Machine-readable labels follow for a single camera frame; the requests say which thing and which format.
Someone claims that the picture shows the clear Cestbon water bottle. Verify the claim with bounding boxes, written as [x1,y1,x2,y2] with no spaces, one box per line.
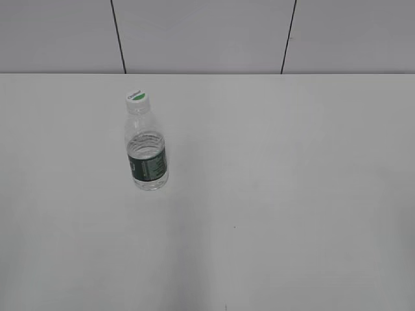
[124,104,169,191]

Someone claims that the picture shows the white green Cestbon cap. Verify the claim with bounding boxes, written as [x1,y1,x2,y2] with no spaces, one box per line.
[125,89,150,110]

